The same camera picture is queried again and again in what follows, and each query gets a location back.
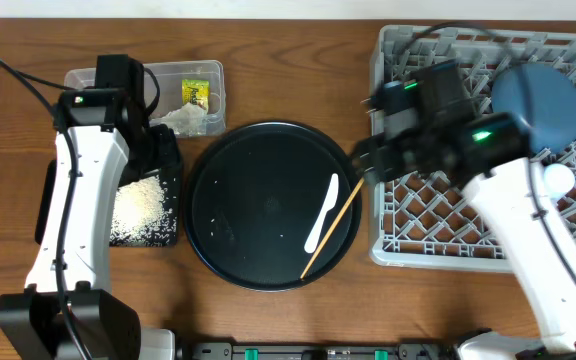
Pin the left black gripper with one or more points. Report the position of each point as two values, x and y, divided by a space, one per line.
163 151

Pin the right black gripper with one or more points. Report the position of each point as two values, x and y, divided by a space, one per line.
369 155

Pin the yellow snack wrapper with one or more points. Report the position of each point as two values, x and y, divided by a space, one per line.
197 93

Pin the white rice pile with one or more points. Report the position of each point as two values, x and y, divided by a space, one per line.
140 210

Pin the blue plate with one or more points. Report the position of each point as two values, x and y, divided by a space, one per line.
543 102

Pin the light blue cup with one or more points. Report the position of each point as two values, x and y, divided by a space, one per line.
558 180

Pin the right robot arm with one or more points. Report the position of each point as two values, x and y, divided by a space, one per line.
489 158

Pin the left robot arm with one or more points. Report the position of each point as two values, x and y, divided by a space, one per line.
66 309

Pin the grey dishwasher rack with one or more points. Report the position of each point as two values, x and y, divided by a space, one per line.
421 222

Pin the clear plastic bin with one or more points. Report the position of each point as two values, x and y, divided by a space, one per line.
162 89

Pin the black rectangular tray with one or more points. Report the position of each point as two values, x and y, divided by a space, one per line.
168 210

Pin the black round tray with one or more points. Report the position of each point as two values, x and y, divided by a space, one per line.
253 197

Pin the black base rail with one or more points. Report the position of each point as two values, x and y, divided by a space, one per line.
228 351

